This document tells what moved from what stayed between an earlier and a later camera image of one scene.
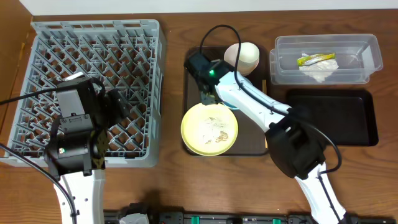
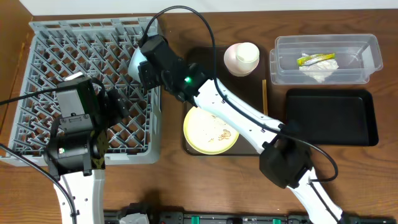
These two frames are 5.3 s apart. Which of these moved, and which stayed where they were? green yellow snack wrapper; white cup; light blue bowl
Moved: light blue bowl
Stayed: green yellow snack wrapper; white cup
